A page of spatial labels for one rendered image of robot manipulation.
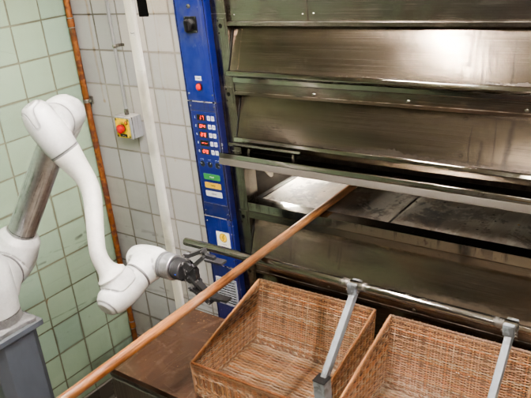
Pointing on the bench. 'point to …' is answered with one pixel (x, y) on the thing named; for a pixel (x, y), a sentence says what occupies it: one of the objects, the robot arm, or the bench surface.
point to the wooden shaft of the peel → (197, 300)
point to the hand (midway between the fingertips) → (224, 281)
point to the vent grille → (231, 293)
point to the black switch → (190, 24)
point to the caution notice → (223, 239)
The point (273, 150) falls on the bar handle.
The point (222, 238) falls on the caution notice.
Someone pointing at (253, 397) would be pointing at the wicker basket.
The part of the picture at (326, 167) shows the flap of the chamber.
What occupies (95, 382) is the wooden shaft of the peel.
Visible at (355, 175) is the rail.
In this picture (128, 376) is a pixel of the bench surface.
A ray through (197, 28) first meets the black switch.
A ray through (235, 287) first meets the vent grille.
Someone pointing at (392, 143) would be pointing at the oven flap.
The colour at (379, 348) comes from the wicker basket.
